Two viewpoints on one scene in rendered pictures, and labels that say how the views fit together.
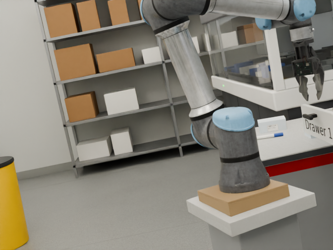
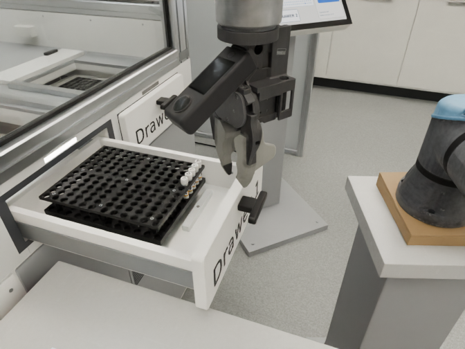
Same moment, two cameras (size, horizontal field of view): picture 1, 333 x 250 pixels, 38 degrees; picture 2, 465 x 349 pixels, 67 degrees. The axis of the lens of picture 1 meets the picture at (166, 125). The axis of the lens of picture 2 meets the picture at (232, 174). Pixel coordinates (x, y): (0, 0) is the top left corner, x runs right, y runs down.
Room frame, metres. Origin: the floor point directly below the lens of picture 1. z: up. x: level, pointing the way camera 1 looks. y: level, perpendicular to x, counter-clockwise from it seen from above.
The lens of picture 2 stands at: (2.08, -0.37, 1.26)
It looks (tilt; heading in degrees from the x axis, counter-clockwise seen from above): 35 degrees down; 202
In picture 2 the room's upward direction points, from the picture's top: straight up
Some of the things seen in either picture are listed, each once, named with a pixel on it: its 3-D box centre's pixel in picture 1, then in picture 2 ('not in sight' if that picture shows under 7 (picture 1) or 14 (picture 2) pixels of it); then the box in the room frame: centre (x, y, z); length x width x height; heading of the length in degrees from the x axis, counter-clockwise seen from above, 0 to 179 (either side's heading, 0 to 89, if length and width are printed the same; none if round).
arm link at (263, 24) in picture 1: (276, 16); not in sight; (1.62, -0.42, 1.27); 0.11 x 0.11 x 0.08; 20
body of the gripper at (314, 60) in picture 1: (305, 58); (251, 75); (1.67, -0.51, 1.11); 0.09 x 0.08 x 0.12; 147
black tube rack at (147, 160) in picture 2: not in sight; (129, 194); (1.69, -0.73, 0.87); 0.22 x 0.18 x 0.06; 93
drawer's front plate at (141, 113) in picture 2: not in sight; (156, 111); (1.38, -0.87, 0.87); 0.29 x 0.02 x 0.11; 3
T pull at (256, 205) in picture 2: (310, 116); (250, 205); (1.67, -0.50, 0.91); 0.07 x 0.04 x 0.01; 3
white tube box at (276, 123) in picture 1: (271, 124); not in sight; (2.25, -0.49, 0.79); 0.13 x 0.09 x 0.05; 79
